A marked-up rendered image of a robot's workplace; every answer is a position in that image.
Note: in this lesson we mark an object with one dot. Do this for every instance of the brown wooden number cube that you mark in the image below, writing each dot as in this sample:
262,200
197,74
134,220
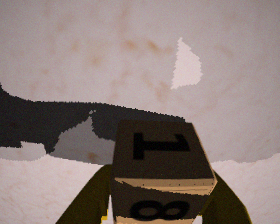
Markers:
160,173

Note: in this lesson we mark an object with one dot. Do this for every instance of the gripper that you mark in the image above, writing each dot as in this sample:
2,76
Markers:
90,206

